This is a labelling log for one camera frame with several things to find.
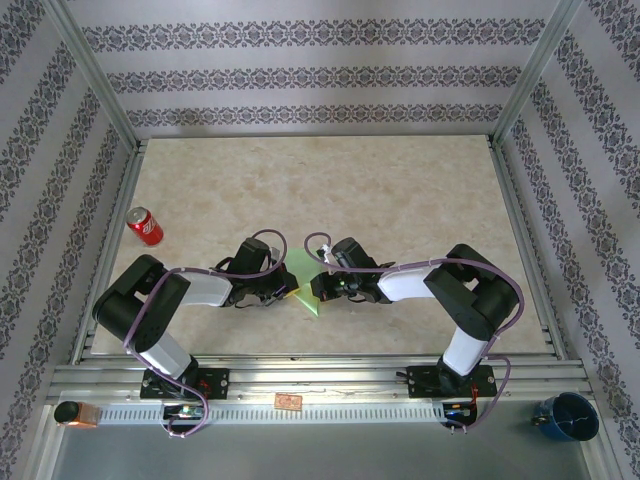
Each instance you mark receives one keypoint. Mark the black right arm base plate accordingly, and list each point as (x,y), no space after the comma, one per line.
(420,382)

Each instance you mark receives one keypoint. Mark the light green paper sheet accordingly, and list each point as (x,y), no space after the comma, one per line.
(310,305)

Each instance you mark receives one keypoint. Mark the red soda can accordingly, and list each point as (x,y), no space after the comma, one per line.
(145,227)

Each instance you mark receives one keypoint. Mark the dark blue mug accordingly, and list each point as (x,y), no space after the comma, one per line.
(567,417)

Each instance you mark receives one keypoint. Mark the orange box with black cap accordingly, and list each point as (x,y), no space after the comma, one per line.
(82,416)

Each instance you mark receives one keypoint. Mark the aluminium extrusion frame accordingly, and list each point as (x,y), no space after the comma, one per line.
(320,372)

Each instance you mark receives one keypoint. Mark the small green circuit board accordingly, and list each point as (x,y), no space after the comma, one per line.
(459,411)
(185,412)

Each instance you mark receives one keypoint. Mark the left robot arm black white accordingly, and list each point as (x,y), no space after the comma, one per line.
(135,305)

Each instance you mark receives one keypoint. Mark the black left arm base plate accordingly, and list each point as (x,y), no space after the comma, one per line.
(217,382)

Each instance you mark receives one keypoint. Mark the small brown label tag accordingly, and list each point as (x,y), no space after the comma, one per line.
(288,401)

